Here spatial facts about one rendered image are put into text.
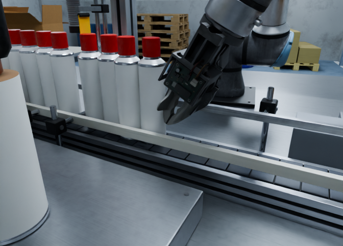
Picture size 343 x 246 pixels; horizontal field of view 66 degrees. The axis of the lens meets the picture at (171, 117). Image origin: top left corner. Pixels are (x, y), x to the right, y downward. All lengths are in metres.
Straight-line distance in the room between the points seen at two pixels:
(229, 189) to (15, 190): 0.31
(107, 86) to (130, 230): 0.30
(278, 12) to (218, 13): 0.52
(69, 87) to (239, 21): 0.41
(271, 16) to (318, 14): 6.26
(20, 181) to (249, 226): 0.32
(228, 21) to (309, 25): 6.76
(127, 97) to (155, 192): 0.20
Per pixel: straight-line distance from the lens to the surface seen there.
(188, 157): 0.49
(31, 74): 0.73
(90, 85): 0.59
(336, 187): 0.45
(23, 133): 0.34
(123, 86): 0.52
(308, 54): 5.85
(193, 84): 0.40
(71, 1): 0.74
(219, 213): 0.46
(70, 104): 0.66
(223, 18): 0.39
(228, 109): 0.50
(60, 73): 0.64
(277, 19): 0.90
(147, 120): 0.51
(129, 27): 0.69
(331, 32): 7.23
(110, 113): 0.58
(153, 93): 0.49
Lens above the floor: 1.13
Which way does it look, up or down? 22 degrees down
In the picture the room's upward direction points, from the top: straight up
